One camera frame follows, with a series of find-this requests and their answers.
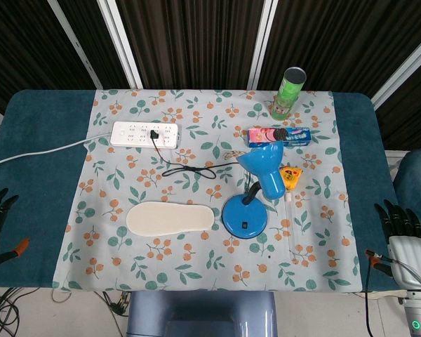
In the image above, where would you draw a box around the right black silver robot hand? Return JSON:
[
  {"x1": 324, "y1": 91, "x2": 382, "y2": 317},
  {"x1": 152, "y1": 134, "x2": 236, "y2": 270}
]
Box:
[{"x1": 364, "y1": 199, "x2": 421, "y2": 293}]

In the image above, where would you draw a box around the blue gooseneck desk lamp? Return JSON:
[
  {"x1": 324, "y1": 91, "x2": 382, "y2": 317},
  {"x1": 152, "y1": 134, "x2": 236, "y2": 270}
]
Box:
[{"x1": 221, "y1": 141, "x2": 287, "y2": 241}]

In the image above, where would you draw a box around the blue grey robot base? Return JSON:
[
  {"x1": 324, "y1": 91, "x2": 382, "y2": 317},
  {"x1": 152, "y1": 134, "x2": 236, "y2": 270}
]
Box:
[{"x1": 126, "y1": 290, "x2": 279, "y2": 337}]

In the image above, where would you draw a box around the teal table cover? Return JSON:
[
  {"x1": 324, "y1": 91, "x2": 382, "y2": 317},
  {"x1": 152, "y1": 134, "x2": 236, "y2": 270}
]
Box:
[{"x1": 0, "y1": 88, "x2": 389, "y2": 293}]

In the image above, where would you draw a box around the person leg in jeans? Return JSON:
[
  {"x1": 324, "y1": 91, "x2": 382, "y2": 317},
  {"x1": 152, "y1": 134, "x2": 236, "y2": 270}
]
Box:
[{"x1": 392, "y1": 147, "x2": 421, "y2": 225}]

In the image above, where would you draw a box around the yellow tape measure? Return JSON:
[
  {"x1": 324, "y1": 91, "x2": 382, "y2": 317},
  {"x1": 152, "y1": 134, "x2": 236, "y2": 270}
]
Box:
[{"x1": 279, "y1": 165, "x2": 305, "y2": 192}]

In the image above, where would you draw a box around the blue pink cookie box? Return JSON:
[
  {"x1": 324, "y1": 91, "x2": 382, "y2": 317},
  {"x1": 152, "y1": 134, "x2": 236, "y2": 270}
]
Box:
[{"x1": 248, "y1": 126, "x2": 312, "y2": 149}]

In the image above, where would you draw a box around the white power strip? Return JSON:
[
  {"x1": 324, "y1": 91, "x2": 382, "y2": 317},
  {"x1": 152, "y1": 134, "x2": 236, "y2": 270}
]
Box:
[{"x1": 109, "y1": 121, "x2": 181, "y2": 150}]

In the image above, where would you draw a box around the beige felt shoe insole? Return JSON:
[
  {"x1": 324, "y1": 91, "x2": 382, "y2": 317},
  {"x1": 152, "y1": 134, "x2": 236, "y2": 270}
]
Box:
[{"x1": 126, "y1": 201, "x2": 215, "y2": 238}]

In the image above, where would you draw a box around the green cylindrical snack can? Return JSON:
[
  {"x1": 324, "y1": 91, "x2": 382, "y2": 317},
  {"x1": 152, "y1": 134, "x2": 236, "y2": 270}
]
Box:
[{"x1": 269, "y1": 67, "x2": 308, "y2": 121}]

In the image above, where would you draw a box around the floral print tablecloth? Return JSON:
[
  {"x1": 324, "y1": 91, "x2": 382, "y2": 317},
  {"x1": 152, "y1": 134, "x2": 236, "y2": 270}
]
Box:
[{"x1": 51, "y1": 88, "x2": 364, "y2": 293}]

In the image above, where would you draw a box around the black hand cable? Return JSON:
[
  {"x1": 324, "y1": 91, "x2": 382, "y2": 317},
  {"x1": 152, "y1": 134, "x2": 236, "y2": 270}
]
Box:
[{"x1": 363, "y1": 251, "x2": 396, "y2": 337}]

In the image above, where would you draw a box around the black floor cable bundle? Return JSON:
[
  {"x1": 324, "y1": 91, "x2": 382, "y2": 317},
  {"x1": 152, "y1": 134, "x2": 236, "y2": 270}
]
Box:
[{"x1": 0, "y1": 286, "x2": 25, "y2": 337}]

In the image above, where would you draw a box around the white power strip cable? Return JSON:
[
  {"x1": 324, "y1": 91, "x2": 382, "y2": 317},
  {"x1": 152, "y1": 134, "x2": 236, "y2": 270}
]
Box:
[{"x1": 0, "y1": 134, "x2": 113, "y2": 173}]

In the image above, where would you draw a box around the white partition frame post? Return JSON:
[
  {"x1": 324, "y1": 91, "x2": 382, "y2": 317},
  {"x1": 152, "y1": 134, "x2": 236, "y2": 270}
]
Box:
[
  {"x1": 46, "y1": 0, "x2": 105, "y2": 89},
  {"x1": 97, "y1": 0, "x2": 144, "y2": 89},
  {"x1": 369, "y1": 27, "x2": 421, "y2": 109},
  {"x1": 246, "y1": 0, "x2": 279, "y2": 90}
]

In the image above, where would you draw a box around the black lamp power cord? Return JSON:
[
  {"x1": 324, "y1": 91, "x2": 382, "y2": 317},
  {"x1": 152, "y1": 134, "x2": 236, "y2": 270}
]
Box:
[{"x1": 149, "y1": 129, "x2": 254, "y2": 197}]

